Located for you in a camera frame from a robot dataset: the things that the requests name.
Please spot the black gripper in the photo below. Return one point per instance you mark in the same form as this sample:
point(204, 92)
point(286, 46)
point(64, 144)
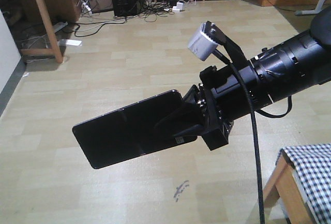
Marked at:
point(225, 100)

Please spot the black smartphone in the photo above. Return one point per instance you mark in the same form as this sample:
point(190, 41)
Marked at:
point(129, 132)

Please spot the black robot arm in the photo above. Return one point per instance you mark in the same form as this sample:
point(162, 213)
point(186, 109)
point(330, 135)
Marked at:
point(281, 71)

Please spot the black white checkered bed sheet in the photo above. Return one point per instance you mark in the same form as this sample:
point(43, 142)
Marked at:
point(312, 171)

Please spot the white power strip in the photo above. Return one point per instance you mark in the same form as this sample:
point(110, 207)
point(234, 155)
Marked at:
point(179, 7)

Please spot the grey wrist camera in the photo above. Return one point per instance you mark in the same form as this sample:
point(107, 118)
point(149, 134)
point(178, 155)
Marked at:
point(200, 44)

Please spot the wooden bed frame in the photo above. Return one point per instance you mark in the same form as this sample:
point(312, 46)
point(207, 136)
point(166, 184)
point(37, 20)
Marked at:
point(282, 185)

